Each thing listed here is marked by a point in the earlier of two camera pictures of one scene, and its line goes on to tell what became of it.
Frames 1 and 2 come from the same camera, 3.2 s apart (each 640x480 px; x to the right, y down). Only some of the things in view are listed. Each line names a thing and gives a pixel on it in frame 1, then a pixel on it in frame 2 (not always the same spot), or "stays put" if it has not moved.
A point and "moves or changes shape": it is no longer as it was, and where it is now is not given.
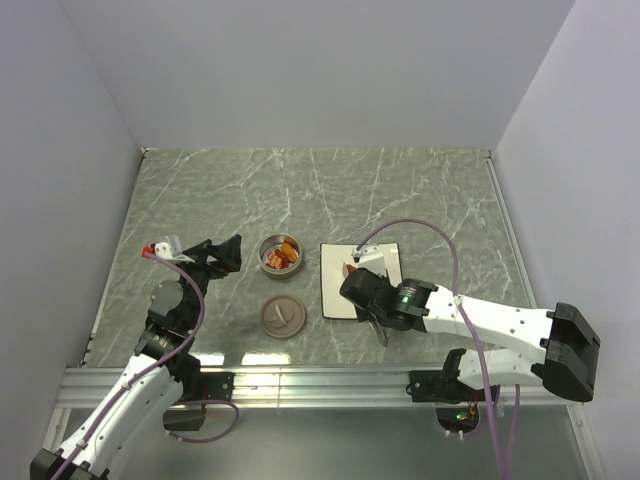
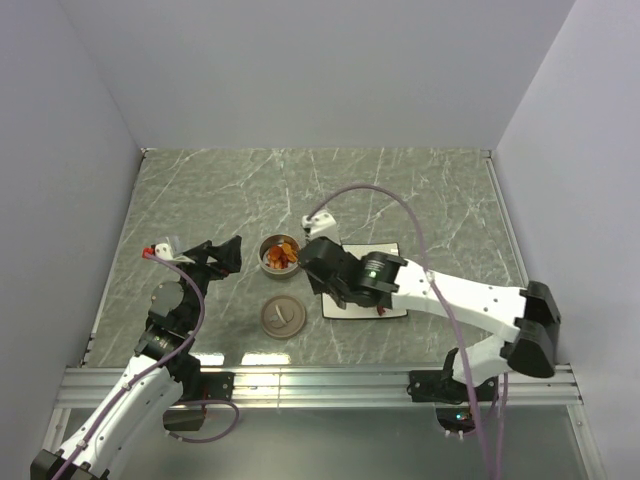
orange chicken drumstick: (347, 269) moves or changes shape
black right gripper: (362, 314) → (339, 246)
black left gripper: (226, 255) stays put
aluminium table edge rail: (316, 387) stays put
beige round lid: (283, 316) stays put
